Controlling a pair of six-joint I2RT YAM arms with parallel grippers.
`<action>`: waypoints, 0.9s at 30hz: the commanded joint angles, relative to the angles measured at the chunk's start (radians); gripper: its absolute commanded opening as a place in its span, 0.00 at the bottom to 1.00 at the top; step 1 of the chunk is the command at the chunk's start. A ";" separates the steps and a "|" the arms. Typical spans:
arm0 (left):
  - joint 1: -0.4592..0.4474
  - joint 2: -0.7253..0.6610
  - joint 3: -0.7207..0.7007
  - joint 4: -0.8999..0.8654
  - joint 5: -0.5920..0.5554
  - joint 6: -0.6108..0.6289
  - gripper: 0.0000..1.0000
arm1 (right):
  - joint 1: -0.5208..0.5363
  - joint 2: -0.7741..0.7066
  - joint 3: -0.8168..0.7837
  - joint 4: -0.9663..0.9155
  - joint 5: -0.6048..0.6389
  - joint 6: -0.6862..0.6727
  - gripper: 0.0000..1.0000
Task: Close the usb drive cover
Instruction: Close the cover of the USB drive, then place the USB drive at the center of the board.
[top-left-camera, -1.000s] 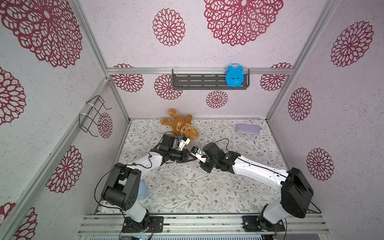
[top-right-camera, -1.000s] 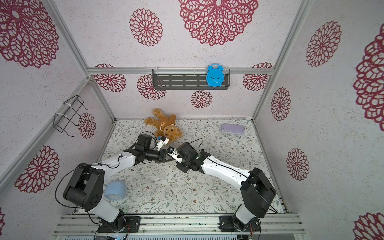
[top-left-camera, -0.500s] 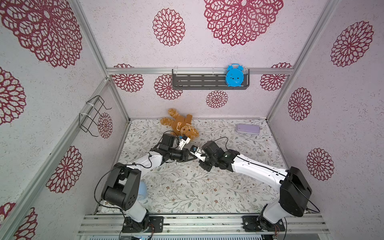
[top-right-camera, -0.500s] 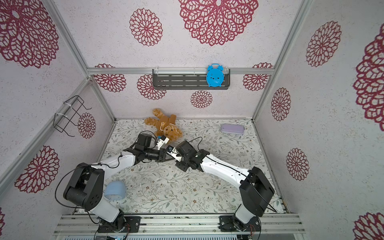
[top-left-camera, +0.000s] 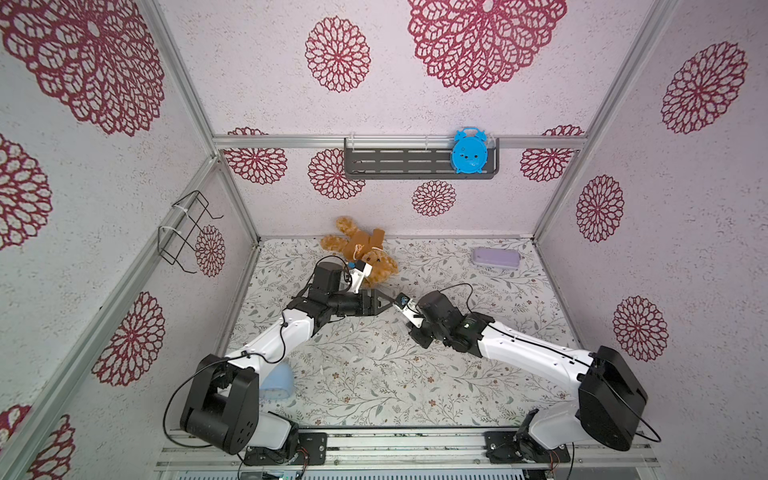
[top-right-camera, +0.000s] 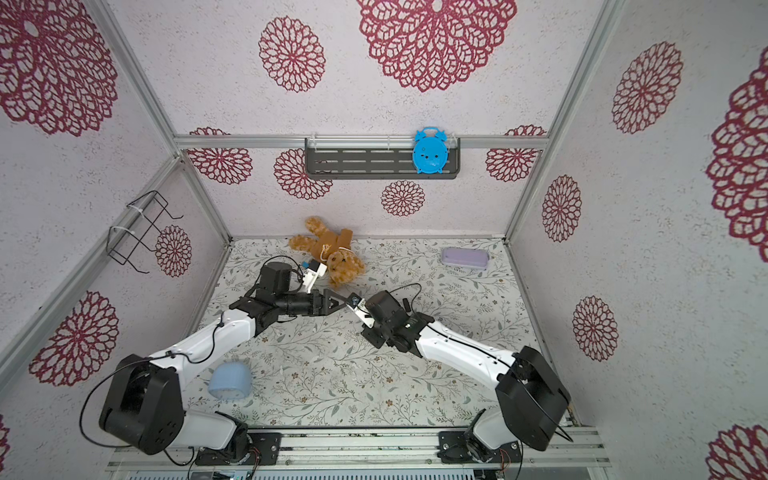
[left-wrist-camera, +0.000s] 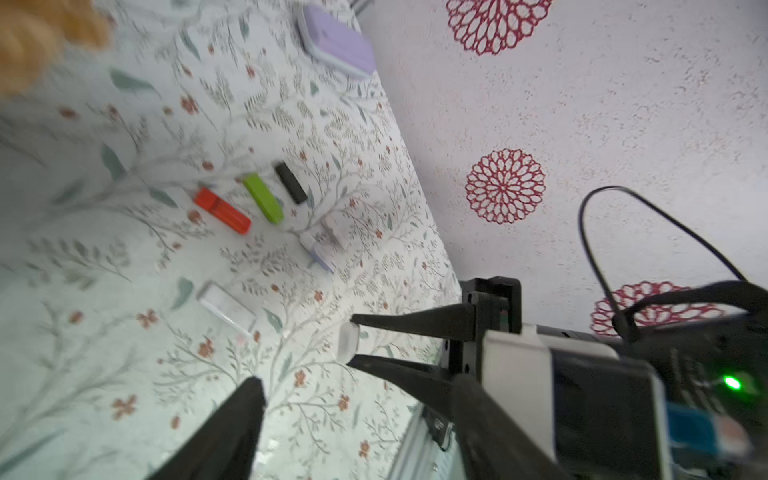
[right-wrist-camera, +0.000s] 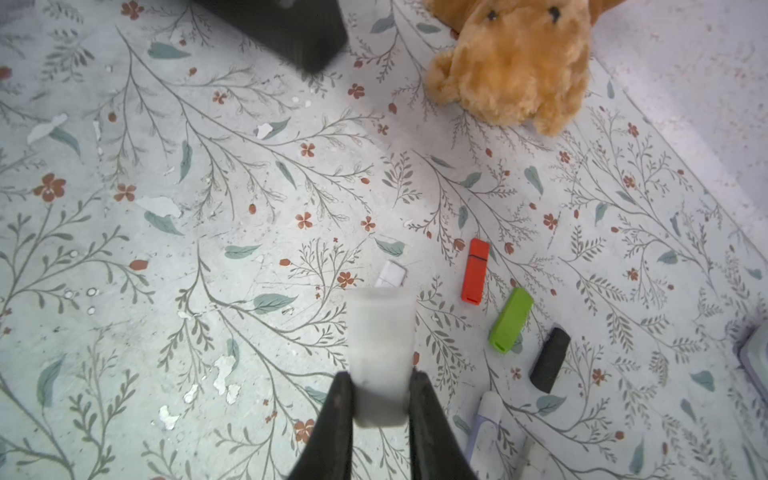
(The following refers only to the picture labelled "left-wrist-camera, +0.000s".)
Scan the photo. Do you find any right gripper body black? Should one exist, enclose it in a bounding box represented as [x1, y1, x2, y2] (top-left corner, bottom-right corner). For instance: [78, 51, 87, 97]
[439, 276, 522, 383]

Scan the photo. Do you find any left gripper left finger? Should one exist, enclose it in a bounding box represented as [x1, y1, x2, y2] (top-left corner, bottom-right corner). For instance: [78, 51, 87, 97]
[150, 377, 266, 480]

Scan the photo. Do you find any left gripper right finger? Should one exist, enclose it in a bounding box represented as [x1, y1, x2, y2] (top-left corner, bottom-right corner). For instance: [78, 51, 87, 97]
[450, 374, 570, 480]

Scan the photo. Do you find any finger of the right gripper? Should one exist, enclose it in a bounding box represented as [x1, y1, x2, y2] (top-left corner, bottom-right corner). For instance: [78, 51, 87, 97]
[346, 355, 453, 420]
[351, 303, 475, 342]

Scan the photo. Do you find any small white usb stick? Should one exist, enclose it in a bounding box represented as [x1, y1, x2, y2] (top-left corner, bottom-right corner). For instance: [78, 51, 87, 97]
[336, 322, 360, 365]

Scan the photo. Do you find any purple white usb drive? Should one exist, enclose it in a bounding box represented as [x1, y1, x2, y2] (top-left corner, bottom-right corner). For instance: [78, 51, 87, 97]
[299, 232, 336, 273]

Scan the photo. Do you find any black usb drive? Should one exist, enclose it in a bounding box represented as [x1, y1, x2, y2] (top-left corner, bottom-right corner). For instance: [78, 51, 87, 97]
[274, 162, 308, 205]

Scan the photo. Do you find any green usb drive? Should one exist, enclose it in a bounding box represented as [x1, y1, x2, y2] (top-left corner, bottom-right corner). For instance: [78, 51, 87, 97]
[242, 173, 284, 225]

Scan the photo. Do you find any red usb drive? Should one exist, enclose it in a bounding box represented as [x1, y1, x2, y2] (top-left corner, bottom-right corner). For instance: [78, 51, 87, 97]
[194, 187, 252, 235]

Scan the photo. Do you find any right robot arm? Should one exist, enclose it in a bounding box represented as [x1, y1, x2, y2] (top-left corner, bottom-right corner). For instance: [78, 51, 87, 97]
[337, 272, 767, 479]

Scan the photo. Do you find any purple rectangular case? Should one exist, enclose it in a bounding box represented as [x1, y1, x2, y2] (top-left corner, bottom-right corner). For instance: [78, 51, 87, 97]
[296, 4, 376, 80]

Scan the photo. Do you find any brown teddy bear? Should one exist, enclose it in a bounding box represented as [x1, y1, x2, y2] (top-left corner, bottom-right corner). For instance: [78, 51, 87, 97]
[1, 0, 112, 97]

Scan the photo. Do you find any aluminium front rail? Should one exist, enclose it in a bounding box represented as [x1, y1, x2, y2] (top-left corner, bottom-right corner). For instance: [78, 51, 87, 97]
[386, 410, 466, 480]

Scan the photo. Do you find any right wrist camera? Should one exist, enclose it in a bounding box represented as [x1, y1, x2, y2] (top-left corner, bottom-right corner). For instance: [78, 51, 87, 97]
[479, 323, 755, 480]

